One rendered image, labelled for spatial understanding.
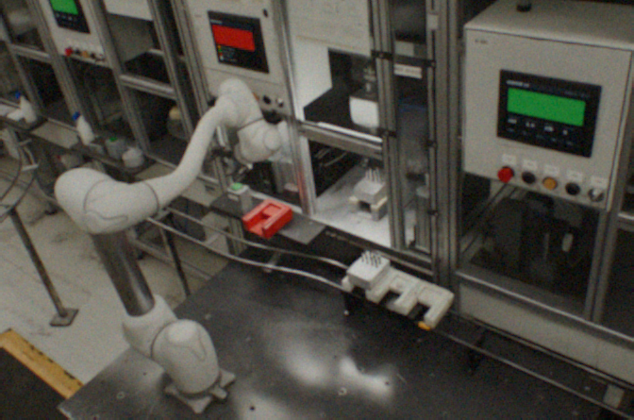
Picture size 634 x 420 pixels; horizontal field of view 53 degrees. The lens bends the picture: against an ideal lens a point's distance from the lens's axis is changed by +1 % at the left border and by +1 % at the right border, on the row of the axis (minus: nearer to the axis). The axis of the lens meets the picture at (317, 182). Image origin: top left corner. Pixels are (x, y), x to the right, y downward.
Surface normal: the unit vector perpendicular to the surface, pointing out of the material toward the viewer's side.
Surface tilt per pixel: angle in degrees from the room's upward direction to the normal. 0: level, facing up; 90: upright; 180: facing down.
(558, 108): 90
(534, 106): 90
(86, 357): 0
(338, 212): 0
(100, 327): 0
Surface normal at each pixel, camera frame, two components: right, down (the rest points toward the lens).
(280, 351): -0.12, -0.82
